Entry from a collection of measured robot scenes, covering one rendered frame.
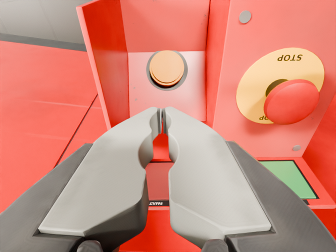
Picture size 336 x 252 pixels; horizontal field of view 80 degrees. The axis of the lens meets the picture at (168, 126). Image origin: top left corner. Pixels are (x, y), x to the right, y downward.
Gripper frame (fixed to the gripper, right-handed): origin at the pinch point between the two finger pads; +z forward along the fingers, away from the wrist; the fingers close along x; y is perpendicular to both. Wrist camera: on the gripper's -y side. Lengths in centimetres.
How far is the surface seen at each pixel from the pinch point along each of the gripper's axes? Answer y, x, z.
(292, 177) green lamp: 9.7, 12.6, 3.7
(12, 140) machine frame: 17.2, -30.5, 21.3
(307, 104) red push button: 1.3, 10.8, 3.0
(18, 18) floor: 0, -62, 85
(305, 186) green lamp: 9.9, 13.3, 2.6
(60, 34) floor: 6, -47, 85
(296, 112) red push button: 2.0, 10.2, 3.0
